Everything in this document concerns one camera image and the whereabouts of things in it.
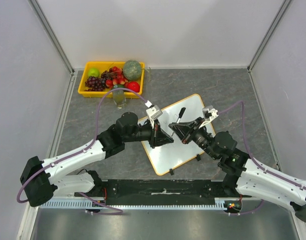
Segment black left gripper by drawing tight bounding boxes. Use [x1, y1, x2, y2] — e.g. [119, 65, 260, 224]
[124, 117, 173, 149]

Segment yellow framed whiteboard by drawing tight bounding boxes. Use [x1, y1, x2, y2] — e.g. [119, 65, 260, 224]
[137, 93, 217, 176]

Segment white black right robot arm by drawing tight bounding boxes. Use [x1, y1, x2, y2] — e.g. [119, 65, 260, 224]
[169, 117, 306, 223]

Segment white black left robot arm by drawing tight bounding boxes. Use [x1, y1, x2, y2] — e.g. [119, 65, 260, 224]
[20, 112, 174, 207]

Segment red tomato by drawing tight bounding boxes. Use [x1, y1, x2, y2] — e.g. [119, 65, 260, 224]
[127, 81, 140, 93]

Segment green avocado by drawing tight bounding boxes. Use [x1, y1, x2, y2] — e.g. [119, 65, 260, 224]
[113, 84, 125, 89]

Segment red cherry bunch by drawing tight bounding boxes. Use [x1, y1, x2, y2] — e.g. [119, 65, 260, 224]
[102, 66, 128, 88]

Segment green netted melon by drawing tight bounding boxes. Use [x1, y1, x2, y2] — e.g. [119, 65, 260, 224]
[123, 60, 142, 81]

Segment dark purple grape bunch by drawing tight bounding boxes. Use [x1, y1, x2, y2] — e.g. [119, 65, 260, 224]
[84, 73, 111, 92]

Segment yellow plastic fruit tray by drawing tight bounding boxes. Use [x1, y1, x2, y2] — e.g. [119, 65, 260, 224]
[78, 60, 145, 99]

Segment green apple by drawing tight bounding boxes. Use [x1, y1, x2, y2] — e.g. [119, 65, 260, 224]
[87, 67, 100, 78]

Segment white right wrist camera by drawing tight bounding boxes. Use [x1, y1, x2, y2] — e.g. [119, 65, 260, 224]
[200, 105, 218, 128]

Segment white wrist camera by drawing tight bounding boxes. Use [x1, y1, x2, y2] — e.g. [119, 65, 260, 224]
[146, 105, 163, 129]
[200, 105, 218, 128]

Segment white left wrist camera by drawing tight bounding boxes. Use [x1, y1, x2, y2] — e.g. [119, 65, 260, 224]
[146, 105, 163, 129]

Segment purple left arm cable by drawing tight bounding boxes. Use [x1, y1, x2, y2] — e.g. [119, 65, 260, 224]
[16, 87, 153, 216]

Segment light blue cable duct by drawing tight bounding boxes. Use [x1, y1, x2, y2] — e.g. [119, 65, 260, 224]
[39, 198, 227, 211]

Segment aluminium frame post left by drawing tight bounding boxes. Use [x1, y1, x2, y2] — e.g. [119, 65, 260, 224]
[28, 0, 75, 75]

